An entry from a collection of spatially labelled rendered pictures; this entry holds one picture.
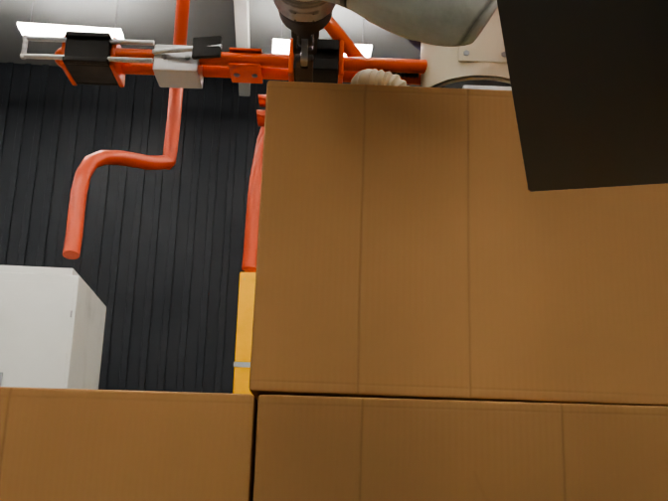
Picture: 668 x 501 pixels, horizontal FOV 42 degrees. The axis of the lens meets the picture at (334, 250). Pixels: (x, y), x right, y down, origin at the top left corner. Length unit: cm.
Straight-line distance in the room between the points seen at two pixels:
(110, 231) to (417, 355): 1133
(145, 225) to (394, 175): 1120
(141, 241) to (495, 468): 1127
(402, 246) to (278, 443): 28
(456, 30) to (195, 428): 55
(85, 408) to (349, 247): 36
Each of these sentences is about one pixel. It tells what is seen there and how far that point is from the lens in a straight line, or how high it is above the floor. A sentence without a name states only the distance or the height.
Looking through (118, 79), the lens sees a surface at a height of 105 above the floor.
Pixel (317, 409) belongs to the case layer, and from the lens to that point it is 102.
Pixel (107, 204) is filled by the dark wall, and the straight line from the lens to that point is 1241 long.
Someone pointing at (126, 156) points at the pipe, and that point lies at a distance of 954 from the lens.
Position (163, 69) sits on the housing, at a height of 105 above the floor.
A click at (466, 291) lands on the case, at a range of 106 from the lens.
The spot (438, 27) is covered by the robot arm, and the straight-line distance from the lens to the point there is 103.
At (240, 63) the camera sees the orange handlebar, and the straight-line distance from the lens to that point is 136.
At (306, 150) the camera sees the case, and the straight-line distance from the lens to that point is 109.
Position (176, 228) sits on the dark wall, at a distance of 1216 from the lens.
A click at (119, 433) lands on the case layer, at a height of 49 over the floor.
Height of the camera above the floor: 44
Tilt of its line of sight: 15 degrees up
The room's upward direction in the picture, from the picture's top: 2 degrees clockwise
